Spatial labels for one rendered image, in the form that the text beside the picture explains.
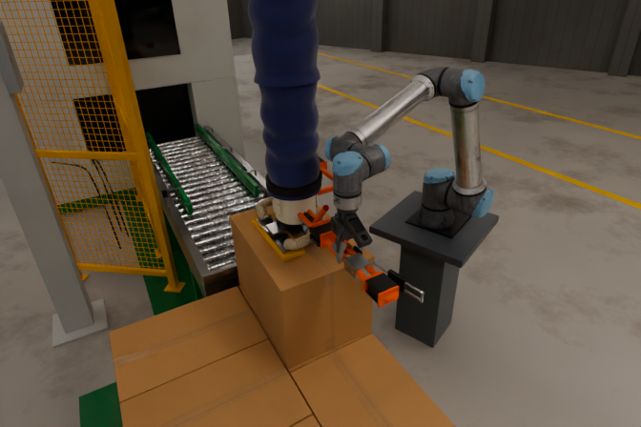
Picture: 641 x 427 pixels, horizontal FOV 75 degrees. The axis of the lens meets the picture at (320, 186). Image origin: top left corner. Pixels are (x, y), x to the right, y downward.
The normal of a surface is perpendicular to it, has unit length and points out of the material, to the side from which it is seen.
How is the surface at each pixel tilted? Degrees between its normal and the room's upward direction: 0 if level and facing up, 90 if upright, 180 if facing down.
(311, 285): 90
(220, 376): 0
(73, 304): 90
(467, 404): 0
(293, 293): 90
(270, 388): 0
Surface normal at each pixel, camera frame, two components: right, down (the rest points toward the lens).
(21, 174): 0.49, 0.39
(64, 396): -0.03, -0.89
